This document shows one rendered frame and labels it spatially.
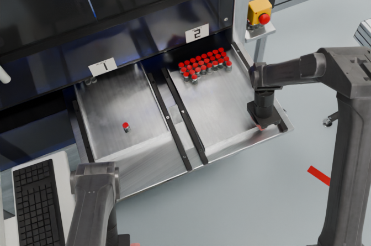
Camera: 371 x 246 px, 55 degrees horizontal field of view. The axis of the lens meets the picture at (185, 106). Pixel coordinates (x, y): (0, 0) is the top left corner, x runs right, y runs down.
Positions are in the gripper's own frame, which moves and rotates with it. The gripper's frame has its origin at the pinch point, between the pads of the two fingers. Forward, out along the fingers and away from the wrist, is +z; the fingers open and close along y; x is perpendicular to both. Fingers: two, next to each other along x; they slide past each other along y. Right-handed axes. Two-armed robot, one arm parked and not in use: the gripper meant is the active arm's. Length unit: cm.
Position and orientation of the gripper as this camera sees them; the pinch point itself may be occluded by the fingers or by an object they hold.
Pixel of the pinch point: (262, 127)
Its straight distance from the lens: 119.7
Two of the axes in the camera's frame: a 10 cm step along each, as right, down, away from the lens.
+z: 1.3, 6.2, 7.7
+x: -9.2, 3.6, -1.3
